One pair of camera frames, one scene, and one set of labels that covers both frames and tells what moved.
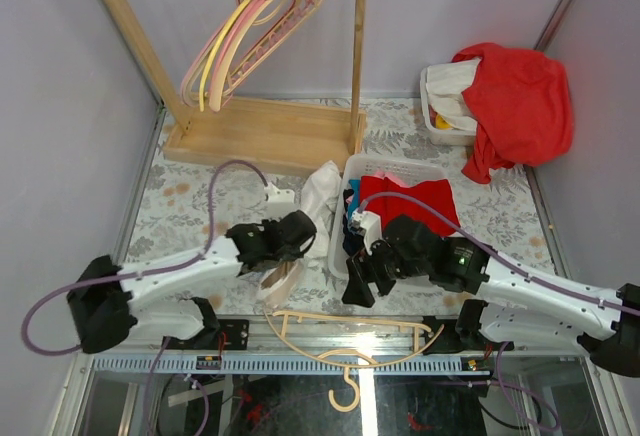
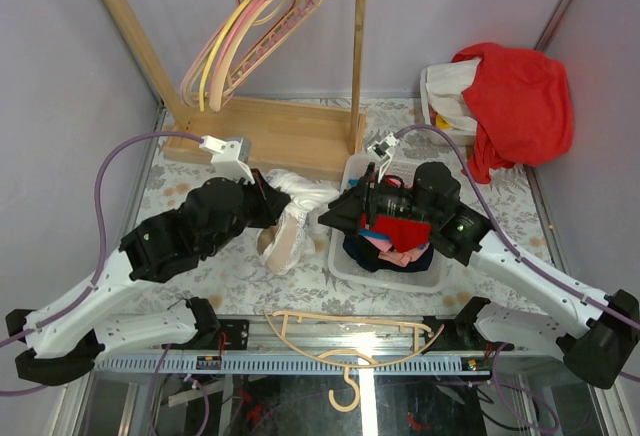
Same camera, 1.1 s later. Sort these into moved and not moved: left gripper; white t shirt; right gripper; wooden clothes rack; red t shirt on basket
Moved: white t shirt; left gripper; right gripper
Not moved: wooden clothes rack; red t shirt on basket
